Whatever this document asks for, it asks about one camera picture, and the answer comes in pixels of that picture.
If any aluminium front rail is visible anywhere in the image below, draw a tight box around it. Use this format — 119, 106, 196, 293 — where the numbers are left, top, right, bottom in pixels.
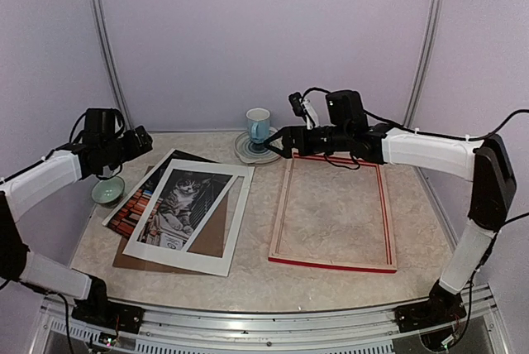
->
28, 283, 508, 354

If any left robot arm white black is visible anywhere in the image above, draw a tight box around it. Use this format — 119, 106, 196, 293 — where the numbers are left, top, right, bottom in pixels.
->
1, 108, 153, 325

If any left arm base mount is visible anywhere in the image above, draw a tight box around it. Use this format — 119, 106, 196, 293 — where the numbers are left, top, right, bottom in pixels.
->
72, 302, 145, 334

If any striped ceramic plate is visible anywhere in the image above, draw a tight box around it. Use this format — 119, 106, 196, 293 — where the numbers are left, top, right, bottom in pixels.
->
234, 132, 280, 165

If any red wooden picture frame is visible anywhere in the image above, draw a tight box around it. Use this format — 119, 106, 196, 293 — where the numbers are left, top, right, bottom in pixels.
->
268, 155, 398, 274

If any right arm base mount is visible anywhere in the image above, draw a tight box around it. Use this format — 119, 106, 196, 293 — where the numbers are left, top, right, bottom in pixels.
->
394, 299, 468, 352

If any cat photo print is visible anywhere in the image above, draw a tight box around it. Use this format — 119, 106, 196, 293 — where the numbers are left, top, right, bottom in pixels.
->
106, 150, 231, 251

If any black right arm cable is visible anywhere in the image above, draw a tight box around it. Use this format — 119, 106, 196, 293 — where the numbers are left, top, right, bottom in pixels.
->
303, 87, 529, 144

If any brown cardboard backing board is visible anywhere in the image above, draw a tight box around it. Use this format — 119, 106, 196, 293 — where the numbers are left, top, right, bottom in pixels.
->
112, 165, 229, 275

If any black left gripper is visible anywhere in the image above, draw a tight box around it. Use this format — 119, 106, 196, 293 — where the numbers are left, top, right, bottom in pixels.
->
102, 125, 152, 170

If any small green ceramic bowl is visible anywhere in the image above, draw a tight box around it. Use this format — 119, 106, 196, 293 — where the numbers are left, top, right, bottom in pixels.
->
91, 176, 125, 208

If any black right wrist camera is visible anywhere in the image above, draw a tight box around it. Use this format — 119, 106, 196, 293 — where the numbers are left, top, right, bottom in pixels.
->
288, 92, 320, 130

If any left aluminium corner post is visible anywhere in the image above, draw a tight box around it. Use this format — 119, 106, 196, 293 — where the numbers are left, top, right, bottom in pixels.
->
90, 0, 133, 129

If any aluminium corner post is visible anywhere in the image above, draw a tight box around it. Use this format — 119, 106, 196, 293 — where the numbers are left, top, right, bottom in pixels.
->
403, 0, 443, 127
90, 0, 133, 129

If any right aluminium corner post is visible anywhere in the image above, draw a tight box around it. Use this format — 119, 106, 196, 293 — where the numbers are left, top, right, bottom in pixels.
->
403, 0, 443, 127

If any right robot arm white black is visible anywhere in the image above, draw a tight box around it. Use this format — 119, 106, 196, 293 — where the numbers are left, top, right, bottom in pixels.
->
264, 89, 517, 332

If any light blue ceramic mug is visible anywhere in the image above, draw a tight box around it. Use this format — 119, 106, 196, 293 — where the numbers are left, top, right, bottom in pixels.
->
246, 108, 270, 144

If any white mat board passe-partout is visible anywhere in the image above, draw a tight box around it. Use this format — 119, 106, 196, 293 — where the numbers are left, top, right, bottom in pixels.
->
123, 159, 255, 277

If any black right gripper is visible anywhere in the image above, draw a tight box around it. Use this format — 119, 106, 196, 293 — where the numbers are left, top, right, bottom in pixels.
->
264, 125, 351, 159

